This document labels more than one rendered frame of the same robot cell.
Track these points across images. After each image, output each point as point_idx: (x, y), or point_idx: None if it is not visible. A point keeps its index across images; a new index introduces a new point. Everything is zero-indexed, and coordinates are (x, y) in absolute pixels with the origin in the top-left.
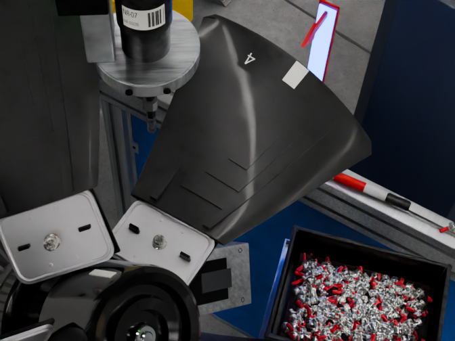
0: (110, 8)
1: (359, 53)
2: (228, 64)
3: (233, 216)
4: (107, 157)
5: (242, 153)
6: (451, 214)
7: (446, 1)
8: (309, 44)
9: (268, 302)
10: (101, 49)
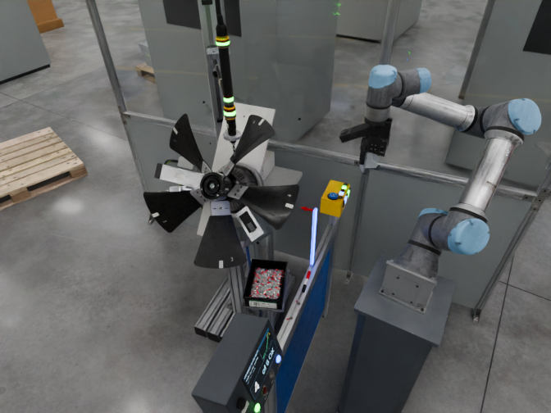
0: None
1: (480, 387)
2: (286, 192)
3: (246, 200)
4: None
5: (262, 198)
6: (348, 365)
7: (371, 274)
8: (472, 361)
9: None
10: None
